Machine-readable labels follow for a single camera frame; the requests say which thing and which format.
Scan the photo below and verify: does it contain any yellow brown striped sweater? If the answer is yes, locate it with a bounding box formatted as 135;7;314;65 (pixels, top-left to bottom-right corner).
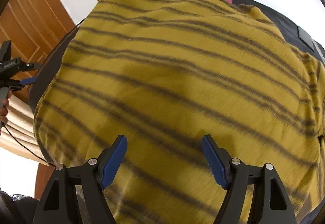
34;0;324;223

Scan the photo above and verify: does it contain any person's left hand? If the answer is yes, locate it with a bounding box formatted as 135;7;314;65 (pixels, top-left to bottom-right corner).
0;90;12;128

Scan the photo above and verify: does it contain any dark storage bag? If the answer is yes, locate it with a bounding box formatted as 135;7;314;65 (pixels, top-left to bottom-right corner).
29;0;324;113

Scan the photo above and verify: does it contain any black cable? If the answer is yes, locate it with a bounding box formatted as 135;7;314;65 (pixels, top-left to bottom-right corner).
2;122;55;167

